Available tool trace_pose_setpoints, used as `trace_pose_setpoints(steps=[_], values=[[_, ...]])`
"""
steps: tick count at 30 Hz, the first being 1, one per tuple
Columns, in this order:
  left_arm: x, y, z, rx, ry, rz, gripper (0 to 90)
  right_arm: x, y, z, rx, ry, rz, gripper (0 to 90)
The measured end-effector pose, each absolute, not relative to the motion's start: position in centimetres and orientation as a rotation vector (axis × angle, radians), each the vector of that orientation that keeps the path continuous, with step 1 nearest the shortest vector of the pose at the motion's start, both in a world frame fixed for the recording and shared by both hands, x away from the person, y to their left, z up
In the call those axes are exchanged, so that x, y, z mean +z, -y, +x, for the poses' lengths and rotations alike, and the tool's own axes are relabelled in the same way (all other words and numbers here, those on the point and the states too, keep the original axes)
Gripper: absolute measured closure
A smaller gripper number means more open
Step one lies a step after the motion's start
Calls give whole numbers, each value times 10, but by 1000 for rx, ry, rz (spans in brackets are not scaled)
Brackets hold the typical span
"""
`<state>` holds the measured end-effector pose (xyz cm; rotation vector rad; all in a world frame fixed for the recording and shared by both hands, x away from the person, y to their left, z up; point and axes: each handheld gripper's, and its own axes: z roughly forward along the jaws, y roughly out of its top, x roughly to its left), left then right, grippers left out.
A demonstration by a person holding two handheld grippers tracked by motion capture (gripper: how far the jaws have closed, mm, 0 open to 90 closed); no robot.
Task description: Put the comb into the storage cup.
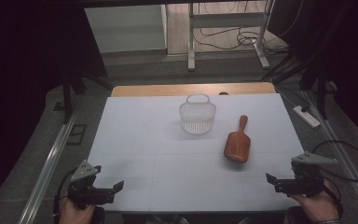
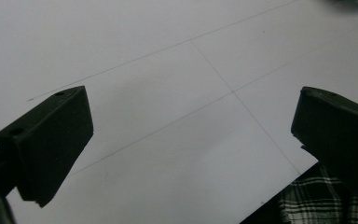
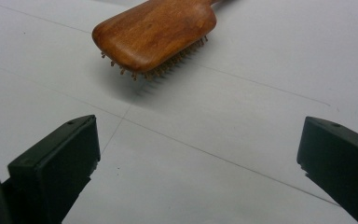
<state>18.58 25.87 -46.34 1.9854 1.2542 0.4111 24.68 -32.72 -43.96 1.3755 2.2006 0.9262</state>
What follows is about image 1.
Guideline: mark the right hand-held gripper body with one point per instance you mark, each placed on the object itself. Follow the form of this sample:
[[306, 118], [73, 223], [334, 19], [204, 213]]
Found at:
[[310, 160]]

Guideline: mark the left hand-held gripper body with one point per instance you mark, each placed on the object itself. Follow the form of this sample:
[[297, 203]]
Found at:
[[82, 171]]

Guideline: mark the wooden paddle hairbrush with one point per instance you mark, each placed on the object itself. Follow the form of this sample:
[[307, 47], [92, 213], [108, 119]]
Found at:
[[237, 144]]

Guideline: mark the person's right hand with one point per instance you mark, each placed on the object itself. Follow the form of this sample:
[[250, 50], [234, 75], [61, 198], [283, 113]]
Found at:
[[318, 207]]

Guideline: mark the person's left hand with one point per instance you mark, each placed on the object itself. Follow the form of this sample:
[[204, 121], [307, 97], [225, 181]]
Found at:
[[73, 214]]

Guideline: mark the black floor plate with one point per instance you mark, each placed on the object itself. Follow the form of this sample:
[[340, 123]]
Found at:
[[77, 134]]

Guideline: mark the white power strip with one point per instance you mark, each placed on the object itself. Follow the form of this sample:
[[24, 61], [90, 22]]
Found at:
[[306, 116]]

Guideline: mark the white table mat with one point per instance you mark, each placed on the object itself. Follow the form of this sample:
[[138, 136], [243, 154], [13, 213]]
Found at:
[[149, 146]]

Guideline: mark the person's torso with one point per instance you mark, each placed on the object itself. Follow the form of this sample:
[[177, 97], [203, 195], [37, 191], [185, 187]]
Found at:
[[167, 220]]

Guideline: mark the black stand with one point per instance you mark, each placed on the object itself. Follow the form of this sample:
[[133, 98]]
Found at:
[[322, 93], [67, 99]]

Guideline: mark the white plastic basket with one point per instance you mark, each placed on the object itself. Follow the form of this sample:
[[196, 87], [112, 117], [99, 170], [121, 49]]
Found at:
[[198, 119]]

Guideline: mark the dark table grommet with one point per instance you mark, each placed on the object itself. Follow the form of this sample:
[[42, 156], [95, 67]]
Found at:
[[223, 93]]

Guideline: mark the white cabinet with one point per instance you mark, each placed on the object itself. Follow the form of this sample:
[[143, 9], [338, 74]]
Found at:
[[126, 29]]

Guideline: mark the metal floor rail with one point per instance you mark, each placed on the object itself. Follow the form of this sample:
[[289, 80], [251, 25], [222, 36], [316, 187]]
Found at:
[[338, 152], [48, 169]]

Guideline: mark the white metal desk frame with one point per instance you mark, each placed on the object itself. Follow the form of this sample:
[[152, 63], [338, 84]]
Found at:
[[191, 46]]

